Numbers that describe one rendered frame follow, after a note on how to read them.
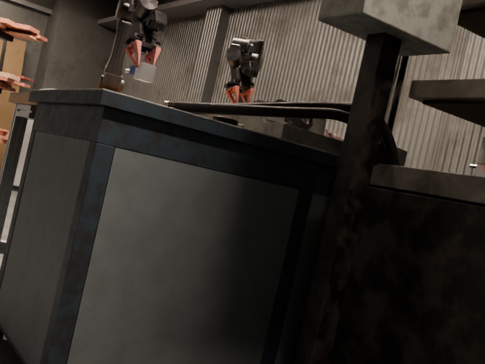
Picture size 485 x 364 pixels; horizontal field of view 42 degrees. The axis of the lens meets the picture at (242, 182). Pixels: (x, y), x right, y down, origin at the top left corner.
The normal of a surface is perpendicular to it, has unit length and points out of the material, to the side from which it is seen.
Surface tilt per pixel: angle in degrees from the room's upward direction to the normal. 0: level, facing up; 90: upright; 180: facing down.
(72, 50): 90
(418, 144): 90
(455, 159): 90
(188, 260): 90
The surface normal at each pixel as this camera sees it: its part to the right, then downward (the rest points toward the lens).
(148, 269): 0.53, 0.11
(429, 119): -0.80, -0.18
